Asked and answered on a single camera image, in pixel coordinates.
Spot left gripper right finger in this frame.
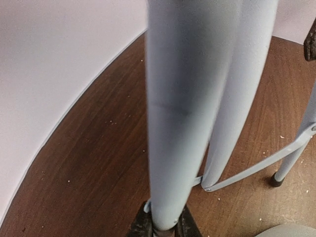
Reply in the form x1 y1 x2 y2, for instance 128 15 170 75
175 205 201 237

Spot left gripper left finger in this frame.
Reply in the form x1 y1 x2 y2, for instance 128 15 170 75
125 201 153 237

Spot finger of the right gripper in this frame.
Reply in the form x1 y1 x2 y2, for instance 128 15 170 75
304 21 316 61

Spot white perforated music stand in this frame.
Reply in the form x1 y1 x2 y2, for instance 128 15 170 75
146 0 316 237

